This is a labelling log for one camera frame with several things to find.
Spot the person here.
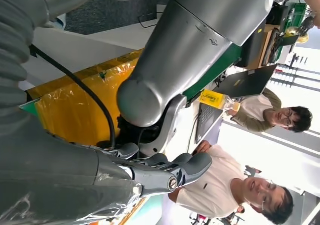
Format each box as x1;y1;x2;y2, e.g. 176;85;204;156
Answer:
226;87;314;134
168;140;295;225

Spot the green table mat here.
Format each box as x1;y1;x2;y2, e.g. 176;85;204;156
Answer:
19;97;165;225

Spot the clear bottle with yellow label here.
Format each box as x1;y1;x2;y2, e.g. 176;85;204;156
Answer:
198;89;242;114

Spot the yellow plastic-wrapped box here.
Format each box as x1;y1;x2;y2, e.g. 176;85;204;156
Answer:
26;49;143;147

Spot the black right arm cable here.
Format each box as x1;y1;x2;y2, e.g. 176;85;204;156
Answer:
29;44;116;149

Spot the dark grey laptop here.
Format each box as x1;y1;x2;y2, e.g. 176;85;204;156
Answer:
195;64;278;146

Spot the brown cardboard box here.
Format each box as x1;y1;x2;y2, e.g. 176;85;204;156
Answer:
246;24;282;71

